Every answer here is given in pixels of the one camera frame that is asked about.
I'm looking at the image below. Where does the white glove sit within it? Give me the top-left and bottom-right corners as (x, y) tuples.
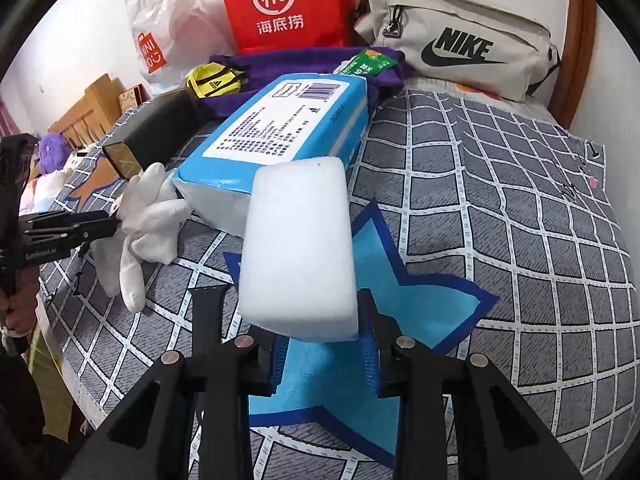
(90, 162), (193, 314)

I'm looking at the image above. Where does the white foam sponge block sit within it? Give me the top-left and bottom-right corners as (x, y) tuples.
(239, 157), (358, 342)

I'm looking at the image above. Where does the yellow Adidas mini bag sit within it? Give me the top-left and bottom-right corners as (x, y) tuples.
(186, 62), (245, 99)

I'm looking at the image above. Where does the blue wet wipes pack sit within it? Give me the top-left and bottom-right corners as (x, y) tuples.
(172, 73), (369, 237)

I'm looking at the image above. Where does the green tissue packet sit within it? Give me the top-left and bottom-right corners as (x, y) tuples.
(333, 49), (398, 76)

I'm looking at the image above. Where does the person's left hand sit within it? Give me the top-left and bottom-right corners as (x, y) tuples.
(1, 266), (39, 336)

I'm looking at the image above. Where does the purple plush toy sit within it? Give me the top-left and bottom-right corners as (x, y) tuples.
(38, 132), (73, 174)

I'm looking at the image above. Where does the wooden headboard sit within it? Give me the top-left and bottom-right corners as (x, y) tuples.
(49, 74), (124, 148)

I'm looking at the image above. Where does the orange star patch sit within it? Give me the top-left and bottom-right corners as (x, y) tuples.
(67, 156), (120, 211)

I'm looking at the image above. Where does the brown patterned box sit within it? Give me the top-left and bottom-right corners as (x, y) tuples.
(117, 84), (149, 113)

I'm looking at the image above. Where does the blue star patch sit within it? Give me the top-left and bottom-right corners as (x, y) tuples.
(248, 202), (498, 468)

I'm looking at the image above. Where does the dark green tea tin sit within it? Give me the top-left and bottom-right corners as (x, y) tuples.
(102, 89), (200, 180)

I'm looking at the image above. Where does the white Miniso plastic bag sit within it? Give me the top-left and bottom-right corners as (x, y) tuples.
(125, 0), (233, 96)

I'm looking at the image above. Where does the grey checkered bed sheet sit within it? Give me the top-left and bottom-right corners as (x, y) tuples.
(39, 84), (639, 479)

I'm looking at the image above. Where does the purple towel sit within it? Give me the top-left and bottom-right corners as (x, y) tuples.
(192, 47), (411, 122)

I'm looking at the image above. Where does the red paper shopping bag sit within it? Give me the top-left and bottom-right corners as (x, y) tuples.
(224, 0), (355, 54)

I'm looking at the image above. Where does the beige Nike waist bag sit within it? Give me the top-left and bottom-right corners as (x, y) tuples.
(355, 0), (561, 102)

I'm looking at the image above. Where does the wooden door frame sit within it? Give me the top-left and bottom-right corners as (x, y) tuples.
(548, 0), (597, 128)

